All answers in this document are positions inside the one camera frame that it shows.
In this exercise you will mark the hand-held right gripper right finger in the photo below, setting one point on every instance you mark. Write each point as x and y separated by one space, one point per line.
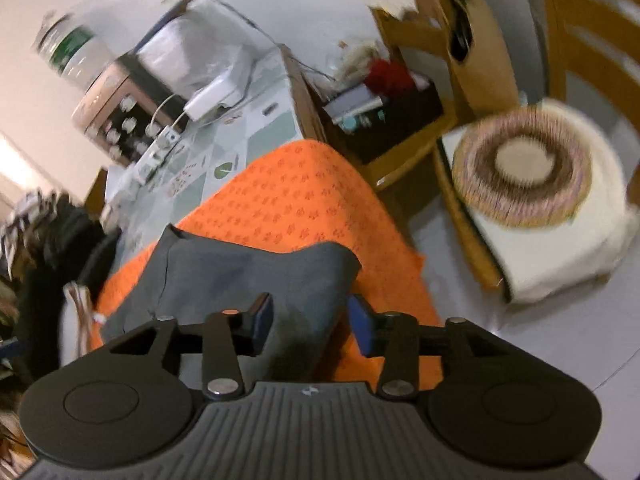
361 325

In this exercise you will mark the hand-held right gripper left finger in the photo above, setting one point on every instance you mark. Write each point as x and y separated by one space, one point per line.
262 320

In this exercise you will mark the grey pants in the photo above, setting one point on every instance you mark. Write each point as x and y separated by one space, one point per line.
225 270

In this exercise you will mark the orange patterned mat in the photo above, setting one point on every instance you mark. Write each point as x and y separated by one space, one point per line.
300 195

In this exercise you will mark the checked tablecloth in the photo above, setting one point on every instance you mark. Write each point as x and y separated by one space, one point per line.
260 130

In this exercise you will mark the white light-blue garment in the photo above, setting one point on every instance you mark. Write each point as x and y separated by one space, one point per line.
72 330

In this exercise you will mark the white power strip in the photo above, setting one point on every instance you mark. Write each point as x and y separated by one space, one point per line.
157 155

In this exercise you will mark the dark storage box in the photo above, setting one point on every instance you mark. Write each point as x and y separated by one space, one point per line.
395 120

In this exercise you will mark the black folded garment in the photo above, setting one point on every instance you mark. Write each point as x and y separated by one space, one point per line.
55 260

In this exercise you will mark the round woven cushion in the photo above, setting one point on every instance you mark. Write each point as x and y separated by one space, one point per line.
520 165

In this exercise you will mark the white seat cushion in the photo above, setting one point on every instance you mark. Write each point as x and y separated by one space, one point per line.
575 250

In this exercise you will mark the white power adapter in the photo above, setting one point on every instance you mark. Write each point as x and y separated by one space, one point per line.
212 95

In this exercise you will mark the red fluffy item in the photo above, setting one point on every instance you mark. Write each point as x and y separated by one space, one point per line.
387 75

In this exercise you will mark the countertop oven with knobs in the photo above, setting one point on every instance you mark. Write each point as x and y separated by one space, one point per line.
115 110

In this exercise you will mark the wooden chair with cloth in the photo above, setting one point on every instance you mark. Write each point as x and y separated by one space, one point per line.
490 80

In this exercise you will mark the white plastic bag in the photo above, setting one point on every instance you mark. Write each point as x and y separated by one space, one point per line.
190 45

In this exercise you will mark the green label water bottle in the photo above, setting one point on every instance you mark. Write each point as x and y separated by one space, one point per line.
70 50

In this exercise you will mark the wooden slatted chair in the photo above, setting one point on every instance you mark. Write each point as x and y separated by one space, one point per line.
600 75

